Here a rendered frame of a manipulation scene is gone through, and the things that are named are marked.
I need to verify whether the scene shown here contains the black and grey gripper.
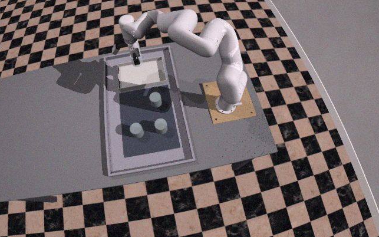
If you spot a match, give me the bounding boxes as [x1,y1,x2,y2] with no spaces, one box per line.
[126,39,140,65]

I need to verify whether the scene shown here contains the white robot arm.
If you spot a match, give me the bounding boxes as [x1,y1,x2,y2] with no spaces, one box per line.
[112,9,247,114]

